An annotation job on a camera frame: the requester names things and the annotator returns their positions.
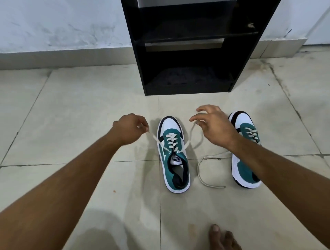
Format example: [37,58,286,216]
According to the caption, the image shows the black shoe rack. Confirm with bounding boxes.
[120,0,282,96]

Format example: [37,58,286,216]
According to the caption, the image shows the person's right forearm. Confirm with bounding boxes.
[229,136,330,250]

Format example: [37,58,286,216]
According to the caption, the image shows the person's left hand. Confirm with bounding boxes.
[109,113,150,147]

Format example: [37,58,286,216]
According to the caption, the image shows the person's right hand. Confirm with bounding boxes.
[189,104,242,152]

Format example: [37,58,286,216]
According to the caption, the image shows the teal white sneaker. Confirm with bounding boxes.
[197,111,263,189]
[147,116,196,194]

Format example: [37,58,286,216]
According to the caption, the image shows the person's left forearm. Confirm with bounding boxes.
[0,130,124,250]

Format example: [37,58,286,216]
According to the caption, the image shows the person's right foot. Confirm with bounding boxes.
[208,224,243,250]

